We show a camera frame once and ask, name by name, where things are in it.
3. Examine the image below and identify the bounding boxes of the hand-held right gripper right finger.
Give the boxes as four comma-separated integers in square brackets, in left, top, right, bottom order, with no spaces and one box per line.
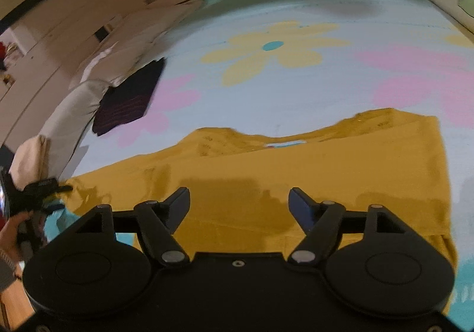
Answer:
[288,187,406,267]

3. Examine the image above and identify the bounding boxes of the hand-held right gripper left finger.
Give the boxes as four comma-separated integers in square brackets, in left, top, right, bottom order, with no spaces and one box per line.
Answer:
[76,187,191,268]

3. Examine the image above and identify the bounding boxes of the yellow shirt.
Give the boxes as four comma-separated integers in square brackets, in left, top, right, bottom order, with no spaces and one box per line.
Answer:
[60,107,459,315]

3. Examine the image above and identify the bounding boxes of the person's left hand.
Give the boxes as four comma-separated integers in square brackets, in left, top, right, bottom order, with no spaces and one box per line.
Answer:
[0,213,31,273]

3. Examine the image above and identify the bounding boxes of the cream cloth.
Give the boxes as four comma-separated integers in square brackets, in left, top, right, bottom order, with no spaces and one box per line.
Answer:
[9,134,51,189]

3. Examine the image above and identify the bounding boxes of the white folded quilt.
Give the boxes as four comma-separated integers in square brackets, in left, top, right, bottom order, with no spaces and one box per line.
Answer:
[47,78,113,179]

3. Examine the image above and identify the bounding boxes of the floral bed sheet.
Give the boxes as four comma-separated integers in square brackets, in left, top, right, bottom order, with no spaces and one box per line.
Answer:
[44,0,474,318]

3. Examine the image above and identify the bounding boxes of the dark striped folded garment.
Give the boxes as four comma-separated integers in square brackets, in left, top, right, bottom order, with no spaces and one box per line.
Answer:
[91,57,166,137]

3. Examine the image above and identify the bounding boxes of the white pillow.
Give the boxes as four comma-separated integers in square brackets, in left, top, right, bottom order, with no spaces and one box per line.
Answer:
[70,0,205,89]

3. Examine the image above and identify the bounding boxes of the cream wardrobe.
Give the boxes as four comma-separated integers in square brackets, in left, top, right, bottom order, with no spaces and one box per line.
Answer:
[0,0,202,149]

